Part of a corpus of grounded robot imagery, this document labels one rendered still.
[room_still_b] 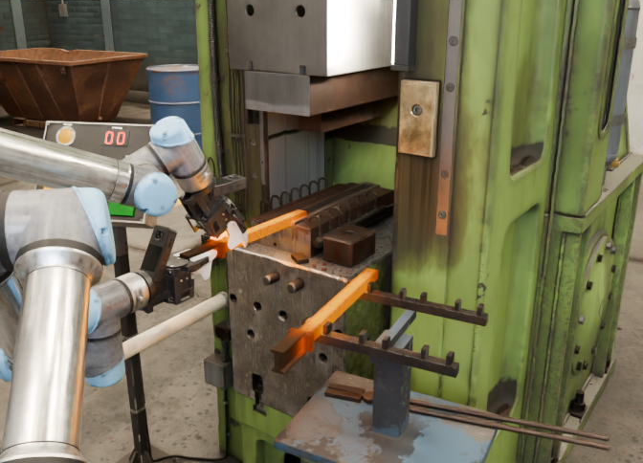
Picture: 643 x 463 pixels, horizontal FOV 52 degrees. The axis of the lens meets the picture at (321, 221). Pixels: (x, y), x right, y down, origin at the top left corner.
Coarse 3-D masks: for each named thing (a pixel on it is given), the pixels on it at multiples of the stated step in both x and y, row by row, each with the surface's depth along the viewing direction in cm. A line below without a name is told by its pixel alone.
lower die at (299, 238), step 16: (320, 192) 197; (336, 192) 193; (384, 192) 193; (288, 208) 180; (304, 208) 176; (352, 208) 179; (368, 208) 185; (256, 224) 174; (304, 224) 166; (336, 224) 173; (368, 224) 187; (256, 240) 175; (272, 240) 172; (288, 240) 169; (304, 240) 165
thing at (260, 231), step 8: (280, 216) 167; (288, 216) 167; (296, 216) 168; (264, 224) 161; (272, 224) 161; (280, 224) 163; (288, 224) 166; (248, 232) 155; (256, 232) 156; (264, 232) 159; (272, 232) 161; (208, 240) 148; (216, 240) 148; (224, 240) 149; (248, 240) 154; (200, 248) 144; (208, 248) 144; (216, 248) 147; (224, 248) 146; (184, 256) 140; (192, 256) 140; (216, 256) 146; (224, 256) 147
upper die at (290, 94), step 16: (256, 80) 160; (272, 80) 158; (288, 80) 155; (304, 80) 152; (320, 80) 155; (336, 80) 160; (352, 80) 166; (368, 80) 172; (384, 80) 179; (256, 96) 162; (272, 96) 159; (288, 96) 156; (304, 96) 153; (320, 96) 156; (336, 96) 161; (352, 96) 167; (368, 96) 174; (384, 96) 180; (288, 112) 157; (304, 112) 155; (320, 112) 157
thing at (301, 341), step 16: (368, 272) 148; (352, 288) 140; (336, 304) 132; (320, 320) 126; (288, 336) 118; (304, 336) 120; (272, 352) 114; (288, 352) 116; (304, 352) 120; (272, 368) 115; (288, 368) 115
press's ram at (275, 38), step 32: (256, 0) 154; (288, 0) 149; (320, 0) 144; (352, 0) 150; (384, 0) 162; (256, 32) 156; (288, 32) 151; (320, 32) 146; (352, 32) 153; (384, 32) 164; (256, 64) 159; (288, 64) 154; (320, 64) 148; (352, 64) 156; (384, 64) 167
